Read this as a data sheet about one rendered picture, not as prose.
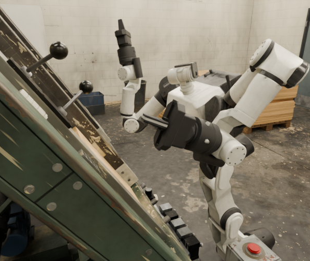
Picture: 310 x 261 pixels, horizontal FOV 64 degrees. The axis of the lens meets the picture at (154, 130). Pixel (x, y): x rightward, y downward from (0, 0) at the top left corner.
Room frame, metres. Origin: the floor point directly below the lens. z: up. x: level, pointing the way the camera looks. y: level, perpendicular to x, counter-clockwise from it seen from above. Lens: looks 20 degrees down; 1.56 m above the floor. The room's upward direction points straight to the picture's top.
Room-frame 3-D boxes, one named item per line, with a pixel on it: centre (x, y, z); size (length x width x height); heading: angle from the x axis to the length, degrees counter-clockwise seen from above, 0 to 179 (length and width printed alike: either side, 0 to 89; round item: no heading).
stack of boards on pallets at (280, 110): (5.32, -1.60, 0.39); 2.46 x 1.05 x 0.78; 21
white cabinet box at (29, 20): (4.68, 2.23, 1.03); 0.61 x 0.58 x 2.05; 21
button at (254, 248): (0.61, -0.31, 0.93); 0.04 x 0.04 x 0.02
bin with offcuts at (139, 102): (5.59, 0.43, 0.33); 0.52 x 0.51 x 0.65; 21
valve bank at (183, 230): (0.98, -0.07, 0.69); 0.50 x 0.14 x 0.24; 24
